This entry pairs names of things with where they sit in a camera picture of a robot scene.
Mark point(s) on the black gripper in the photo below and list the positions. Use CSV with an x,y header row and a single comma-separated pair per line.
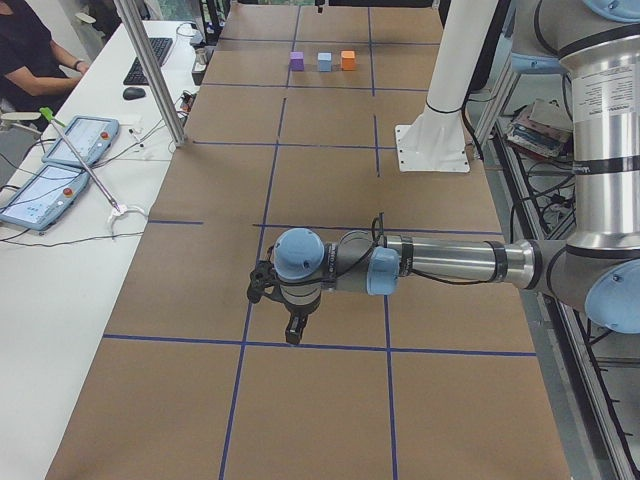
x,y
300,313

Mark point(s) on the light blue foam block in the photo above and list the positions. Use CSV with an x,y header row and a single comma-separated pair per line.
x,y
324,62

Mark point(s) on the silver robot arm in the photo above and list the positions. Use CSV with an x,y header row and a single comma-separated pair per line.
x,y
595,269

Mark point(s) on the purple foam block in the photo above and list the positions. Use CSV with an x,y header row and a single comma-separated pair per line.
x,y
297,61

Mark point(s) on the orange foam block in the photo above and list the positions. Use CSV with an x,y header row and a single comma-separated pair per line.
x,y
348,60

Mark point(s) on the metal cup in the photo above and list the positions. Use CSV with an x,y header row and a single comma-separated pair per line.
x,y
201,56

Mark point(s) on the black computer mouse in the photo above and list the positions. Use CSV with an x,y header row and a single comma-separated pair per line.
x,y
133,93

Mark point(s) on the long grabber stick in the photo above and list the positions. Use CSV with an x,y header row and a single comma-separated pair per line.
x,y
118,210

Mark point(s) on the far teach pendant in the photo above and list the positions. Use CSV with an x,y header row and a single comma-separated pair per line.
x,y
91,136

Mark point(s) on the teach pendant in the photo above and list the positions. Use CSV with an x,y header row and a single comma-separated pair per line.
x,y
91,136
45,197

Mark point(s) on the near teach pendant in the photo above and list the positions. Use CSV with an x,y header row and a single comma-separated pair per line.
x,y
45,197

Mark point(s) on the seated person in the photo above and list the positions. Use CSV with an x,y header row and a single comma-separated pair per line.
x,y
36,71

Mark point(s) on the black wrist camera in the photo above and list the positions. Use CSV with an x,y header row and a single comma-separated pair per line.
x,y
264,283

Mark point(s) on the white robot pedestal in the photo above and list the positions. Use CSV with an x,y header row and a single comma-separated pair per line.
x,y
435,141

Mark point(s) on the aluminium frame post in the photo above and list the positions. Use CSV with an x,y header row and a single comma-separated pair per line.
x,y
129,15

